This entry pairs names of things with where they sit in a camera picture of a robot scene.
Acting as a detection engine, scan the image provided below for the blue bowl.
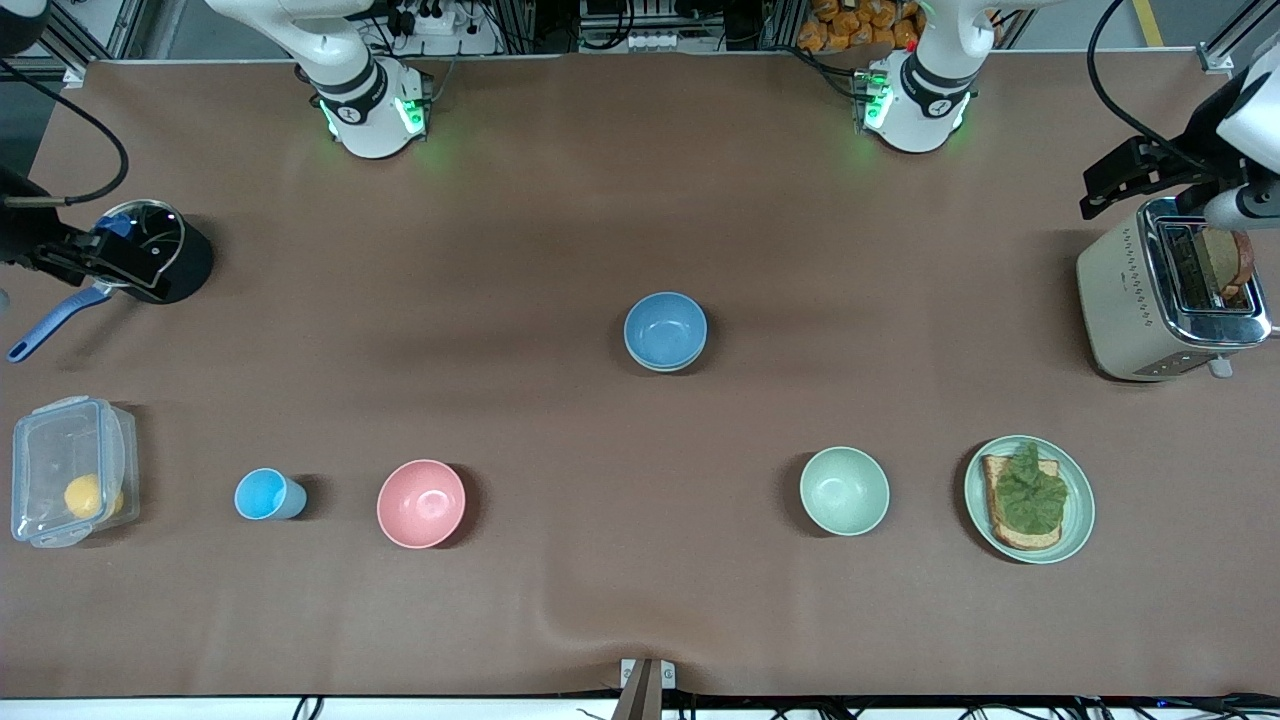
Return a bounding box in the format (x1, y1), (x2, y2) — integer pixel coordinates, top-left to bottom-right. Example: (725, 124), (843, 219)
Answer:
(623, 291), (709, 370)

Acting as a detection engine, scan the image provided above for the light green bowl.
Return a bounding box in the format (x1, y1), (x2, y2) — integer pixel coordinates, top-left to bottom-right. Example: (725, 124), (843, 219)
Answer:
(799, 446), (891, 538)
(627, 345), (706, 375)

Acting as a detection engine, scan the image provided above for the pink bowl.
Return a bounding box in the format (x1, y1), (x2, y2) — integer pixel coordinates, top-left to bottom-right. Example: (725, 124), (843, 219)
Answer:
(376, 459), (468, 550)

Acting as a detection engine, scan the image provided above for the glass pot lid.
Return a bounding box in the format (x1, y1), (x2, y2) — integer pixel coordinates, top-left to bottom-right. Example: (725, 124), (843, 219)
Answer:
(102, 199), (187, 291)

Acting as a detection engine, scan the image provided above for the cream and chrome toaster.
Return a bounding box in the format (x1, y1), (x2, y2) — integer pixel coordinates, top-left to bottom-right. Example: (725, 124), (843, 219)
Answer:
(1075, 196), (1277, 384)

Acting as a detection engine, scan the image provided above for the brown bread slice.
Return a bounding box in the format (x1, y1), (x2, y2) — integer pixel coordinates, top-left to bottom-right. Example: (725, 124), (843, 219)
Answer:
(1194, 227), (1257, 307)

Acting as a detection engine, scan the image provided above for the clear plastic food container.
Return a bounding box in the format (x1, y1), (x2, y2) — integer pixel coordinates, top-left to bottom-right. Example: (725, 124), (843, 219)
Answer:
(10, 395), (140, 550)

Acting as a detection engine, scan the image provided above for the yellow lemon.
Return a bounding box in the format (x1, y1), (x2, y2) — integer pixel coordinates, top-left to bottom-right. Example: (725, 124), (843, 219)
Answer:
(63, 473), (126, 521)

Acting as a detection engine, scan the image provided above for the blue plastic cup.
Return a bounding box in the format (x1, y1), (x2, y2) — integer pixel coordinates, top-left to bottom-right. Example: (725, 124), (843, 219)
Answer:
(234, 467), (308, 522)

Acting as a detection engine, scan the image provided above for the orange snack bag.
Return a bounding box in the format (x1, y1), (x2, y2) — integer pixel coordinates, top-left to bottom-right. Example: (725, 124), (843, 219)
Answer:
(796, 0), (923, 54)

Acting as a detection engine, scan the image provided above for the green lettuce leaf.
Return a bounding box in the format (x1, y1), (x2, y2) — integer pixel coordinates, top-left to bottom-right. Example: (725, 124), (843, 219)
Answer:
(992, 441), (1070, 537)

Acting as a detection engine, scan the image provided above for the light green plate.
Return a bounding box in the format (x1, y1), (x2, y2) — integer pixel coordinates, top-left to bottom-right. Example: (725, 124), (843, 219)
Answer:
(963, 435), (1097, 566)

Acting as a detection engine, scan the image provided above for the toast slice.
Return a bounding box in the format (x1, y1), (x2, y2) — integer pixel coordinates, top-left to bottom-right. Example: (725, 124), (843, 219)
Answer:
(980, 454), (1064, 552)

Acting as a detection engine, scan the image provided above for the white power strip with plugs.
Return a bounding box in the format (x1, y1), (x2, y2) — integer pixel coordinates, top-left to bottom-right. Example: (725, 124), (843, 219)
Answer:
(385, 0), (461, 37)

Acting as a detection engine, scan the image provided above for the black saucepan blue handle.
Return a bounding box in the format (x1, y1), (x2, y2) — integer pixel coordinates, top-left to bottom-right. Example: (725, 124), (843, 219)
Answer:
(7, 199), (215, 364)

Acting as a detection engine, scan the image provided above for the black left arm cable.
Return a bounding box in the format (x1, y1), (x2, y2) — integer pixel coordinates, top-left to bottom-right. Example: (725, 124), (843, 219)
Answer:
(1086, 0), (1216, 176)

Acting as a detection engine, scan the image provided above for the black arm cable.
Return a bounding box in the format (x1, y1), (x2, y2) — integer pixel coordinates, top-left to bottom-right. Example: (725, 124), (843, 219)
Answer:
(1086, 0), (1216, 176)
(0, 58), (131, 208)

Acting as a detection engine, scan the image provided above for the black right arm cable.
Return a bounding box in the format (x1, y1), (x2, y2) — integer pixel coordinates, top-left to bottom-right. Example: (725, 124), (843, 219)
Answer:
(0, 58), (131, 208)

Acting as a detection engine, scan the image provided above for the aluminium frame rail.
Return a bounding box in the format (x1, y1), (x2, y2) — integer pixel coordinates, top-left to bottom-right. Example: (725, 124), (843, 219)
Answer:
(25, 0), (151, 63)
(1198, 0), (1280, 73)

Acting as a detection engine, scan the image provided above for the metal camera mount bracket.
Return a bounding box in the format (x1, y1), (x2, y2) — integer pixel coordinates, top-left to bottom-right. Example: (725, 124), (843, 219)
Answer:
(611, 657), (677, 720)

